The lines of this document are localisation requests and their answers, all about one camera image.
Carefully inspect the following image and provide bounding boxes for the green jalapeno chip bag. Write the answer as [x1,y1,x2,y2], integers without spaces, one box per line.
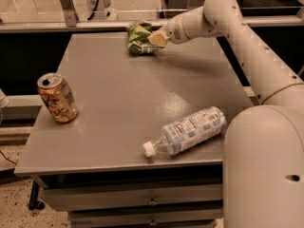
[126,21,162,56]

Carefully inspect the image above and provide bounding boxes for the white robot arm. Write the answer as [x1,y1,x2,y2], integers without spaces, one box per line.
[148,0,304,228]

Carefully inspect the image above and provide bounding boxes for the metal railing frame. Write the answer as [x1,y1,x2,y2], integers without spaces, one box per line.
[0,0,303,30]

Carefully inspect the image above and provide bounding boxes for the black cable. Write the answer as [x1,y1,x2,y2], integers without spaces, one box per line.
[86,0,102,21]

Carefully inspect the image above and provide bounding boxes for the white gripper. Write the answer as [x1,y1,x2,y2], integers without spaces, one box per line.
[136,14,189,47]

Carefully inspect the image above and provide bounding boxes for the clear plastic water bottle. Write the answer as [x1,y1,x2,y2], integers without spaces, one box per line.
[142,106,226,158]

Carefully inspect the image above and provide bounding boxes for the orange soda can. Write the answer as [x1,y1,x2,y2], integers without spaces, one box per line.
[37,73,78,124]

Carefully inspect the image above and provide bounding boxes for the grey drawer cabinet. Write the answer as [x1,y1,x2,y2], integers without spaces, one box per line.
[15,33,251,228]

